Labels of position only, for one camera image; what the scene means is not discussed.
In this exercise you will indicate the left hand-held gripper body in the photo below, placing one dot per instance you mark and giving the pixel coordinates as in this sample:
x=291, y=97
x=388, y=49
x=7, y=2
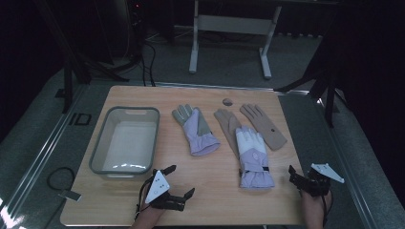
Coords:
x=157, y=187

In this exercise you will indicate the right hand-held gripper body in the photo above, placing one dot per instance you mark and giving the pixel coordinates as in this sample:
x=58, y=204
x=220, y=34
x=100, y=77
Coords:
x=315, y=184

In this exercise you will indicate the purple and white ski glove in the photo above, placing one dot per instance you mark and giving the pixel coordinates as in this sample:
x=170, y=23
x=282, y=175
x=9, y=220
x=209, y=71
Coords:
x=253, y=159

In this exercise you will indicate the purple glove with grey palm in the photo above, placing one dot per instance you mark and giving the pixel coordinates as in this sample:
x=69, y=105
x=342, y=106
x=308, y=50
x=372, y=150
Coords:
x=200, y=136

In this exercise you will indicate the grey plastic basin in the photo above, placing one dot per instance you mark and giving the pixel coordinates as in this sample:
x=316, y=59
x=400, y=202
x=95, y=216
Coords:
x=127, y=143

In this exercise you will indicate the beige knit glove with button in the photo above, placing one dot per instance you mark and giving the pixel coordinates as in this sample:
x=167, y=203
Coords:
x=264, y=127

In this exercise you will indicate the plain beige knit glove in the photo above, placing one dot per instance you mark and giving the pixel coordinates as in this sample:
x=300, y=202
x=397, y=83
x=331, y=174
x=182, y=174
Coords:
x=227, y=124

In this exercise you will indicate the person's right hand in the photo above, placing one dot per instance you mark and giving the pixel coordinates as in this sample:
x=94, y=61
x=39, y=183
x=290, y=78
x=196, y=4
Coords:
x=313, y=206

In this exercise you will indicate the person's left hand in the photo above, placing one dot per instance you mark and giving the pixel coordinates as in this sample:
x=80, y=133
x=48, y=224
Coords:
x=151, y=213

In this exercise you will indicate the black metal stand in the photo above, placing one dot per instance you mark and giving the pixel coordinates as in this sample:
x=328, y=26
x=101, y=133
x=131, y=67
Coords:
x=329, y=95

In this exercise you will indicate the grey floor plate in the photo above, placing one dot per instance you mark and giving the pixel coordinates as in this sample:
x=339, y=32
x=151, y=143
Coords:
x=70, y=195

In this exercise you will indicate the black floor marking tape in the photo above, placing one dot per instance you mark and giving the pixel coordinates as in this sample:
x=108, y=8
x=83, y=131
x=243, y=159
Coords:
x=72, y=119

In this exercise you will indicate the black tripod stand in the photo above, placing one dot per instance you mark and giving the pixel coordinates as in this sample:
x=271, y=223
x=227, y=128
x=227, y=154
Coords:
x=67, y=82

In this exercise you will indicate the metal floor rail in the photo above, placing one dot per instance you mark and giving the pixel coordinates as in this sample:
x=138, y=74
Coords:
x=41, y=152
x=347, y=178

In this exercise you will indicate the white desk frame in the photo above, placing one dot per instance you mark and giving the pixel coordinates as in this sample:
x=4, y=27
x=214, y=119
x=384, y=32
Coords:
x=234, y=24

